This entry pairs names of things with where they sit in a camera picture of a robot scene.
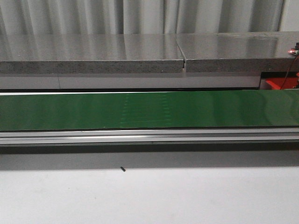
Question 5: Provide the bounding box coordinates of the aluminium conveyor frame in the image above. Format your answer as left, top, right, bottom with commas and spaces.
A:
0, 92, 299, 145

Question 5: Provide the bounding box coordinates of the small green circuit board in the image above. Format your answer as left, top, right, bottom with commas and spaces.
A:
288, 48, 299, 56

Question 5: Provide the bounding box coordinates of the red black wire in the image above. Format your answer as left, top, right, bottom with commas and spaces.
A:
280, 55, 299, 90

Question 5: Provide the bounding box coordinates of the grey pleated curtain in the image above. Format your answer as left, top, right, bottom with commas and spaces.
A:
0, 0, 299, 35

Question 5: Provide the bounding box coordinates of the green conveyor belt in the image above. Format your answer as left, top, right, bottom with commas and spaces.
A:
0, 90, 299, 131

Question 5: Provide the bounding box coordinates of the grey stone counter slab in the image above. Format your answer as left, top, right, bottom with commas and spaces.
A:
0, 32, 299, 74

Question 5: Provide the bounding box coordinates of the red plate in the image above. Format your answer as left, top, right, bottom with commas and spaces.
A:
266, 77, 298, 90

